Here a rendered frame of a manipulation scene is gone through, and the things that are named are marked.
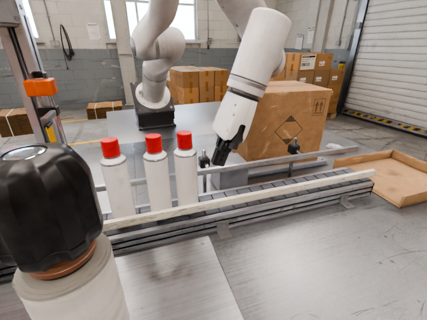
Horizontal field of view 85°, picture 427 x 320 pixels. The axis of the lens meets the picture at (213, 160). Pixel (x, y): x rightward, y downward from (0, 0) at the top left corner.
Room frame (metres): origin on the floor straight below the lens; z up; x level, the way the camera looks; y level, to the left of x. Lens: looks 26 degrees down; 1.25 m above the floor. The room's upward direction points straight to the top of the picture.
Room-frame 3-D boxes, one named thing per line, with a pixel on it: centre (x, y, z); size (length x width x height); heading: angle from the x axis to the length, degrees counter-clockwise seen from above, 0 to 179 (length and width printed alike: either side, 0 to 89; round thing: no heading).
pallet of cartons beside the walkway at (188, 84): (4.51, 0.35, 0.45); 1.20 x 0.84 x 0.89; 25
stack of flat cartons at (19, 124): (3.72, 3.05, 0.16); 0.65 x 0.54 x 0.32; 118
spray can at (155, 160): (0.46, 0.13, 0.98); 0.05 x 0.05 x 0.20
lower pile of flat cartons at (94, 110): (4.66, 2.15, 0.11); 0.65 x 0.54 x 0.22; 111
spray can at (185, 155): (0.48, 0.06, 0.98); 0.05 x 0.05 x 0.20
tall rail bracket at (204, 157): (0.58, 0.02, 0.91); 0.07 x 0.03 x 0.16; 18
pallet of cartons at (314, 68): (4.50, -1.62, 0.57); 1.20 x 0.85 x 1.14; 116
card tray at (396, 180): (0.72, -0.64, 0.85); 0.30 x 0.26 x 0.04; 108
